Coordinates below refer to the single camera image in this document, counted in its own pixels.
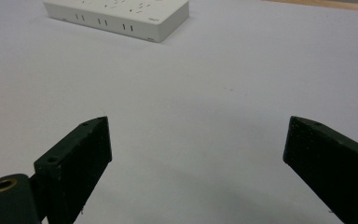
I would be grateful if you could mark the white power strip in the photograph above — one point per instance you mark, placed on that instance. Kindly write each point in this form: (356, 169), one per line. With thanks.
(121, 15)

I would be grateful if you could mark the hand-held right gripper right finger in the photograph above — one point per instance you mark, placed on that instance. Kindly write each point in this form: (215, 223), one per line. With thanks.
(332, 165)

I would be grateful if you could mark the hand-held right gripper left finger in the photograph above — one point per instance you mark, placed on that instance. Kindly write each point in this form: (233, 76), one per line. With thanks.
(74, 174)

